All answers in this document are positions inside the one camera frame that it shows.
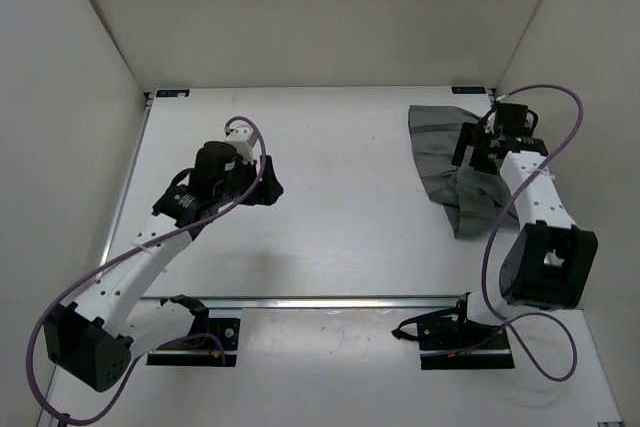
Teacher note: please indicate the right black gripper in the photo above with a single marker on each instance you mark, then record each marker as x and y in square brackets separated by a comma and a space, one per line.
[472, 135]

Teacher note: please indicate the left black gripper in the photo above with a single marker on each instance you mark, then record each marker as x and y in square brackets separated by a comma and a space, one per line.
[269, 188]

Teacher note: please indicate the grey pleated skirt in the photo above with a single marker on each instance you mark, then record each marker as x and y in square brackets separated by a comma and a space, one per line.
[472, 200]

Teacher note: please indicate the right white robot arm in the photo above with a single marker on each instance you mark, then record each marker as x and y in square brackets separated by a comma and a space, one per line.
[549, 262]

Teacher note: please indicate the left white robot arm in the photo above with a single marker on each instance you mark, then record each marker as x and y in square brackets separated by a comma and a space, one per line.
[96, 336]

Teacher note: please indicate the right blue table sticker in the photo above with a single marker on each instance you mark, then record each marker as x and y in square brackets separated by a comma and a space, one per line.
[468, 90]

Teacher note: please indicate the blue table sticker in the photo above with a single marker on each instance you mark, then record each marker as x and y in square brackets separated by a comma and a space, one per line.
[172, 93]
[468, 90]

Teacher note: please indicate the left blue table sticker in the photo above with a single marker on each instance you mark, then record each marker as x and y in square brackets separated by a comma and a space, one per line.
[172, 93]

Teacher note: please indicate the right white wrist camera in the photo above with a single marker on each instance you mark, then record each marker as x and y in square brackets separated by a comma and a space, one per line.
[485, 126]

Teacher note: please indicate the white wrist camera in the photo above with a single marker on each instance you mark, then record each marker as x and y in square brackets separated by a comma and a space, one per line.
[243, 138]
[485, 126]

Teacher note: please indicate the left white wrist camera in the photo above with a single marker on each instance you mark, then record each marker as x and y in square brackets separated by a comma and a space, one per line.
[243, 138]

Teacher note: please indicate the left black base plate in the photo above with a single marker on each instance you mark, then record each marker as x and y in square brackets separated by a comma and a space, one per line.
[216, 351]

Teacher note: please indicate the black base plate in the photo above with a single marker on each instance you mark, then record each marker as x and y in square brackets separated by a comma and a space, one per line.
[216, 351]
[449, 344]

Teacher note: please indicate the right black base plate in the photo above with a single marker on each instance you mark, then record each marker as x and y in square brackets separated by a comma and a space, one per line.
[449, 344]

